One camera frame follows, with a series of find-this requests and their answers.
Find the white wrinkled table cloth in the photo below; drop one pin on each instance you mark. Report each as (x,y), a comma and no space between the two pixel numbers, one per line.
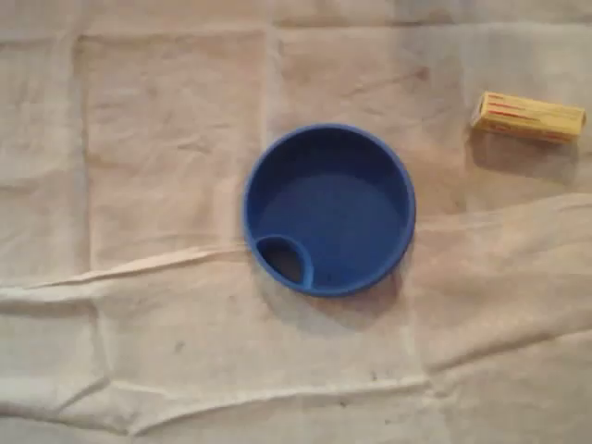
(152,194)

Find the blue plastic bowl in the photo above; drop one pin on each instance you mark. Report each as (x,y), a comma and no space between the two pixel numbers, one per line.
(342,208)

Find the yellow box with red print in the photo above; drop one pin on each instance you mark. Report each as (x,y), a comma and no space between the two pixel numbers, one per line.
(527,118)

